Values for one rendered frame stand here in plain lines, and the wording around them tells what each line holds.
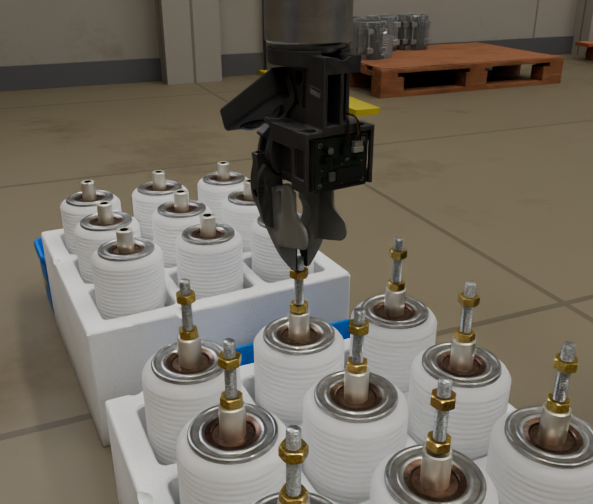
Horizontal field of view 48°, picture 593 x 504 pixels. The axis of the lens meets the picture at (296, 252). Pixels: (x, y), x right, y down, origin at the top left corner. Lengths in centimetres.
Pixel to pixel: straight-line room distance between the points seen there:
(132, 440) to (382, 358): 27
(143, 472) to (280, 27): 41
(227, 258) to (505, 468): 50
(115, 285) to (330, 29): 49
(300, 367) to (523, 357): 60
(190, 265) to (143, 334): 12
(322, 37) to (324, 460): 36
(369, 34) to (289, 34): 297
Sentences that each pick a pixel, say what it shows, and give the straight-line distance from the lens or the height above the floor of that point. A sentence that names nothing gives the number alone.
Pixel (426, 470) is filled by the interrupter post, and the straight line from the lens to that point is 53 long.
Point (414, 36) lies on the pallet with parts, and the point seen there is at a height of 21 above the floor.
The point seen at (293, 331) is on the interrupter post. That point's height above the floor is 26.
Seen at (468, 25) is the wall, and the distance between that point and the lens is 467.
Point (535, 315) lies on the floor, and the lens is 134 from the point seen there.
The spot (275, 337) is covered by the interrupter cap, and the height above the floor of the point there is 25.
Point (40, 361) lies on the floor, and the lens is 120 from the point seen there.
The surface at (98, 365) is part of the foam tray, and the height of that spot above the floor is 13.
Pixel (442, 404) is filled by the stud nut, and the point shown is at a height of 33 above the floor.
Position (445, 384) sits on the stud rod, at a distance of 49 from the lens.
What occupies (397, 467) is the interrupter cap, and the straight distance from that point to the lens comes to 55.
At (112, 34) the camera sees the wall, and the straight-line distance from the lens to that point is 378.
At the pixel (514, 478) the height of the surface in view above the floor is 23.
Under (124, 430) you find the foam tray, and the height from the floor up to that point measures 18.
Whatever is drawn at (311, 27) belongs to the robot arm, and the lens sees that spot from 56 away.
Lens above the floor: 61
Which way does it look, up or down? 24 degrees down
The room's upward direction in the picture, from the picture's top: straight up
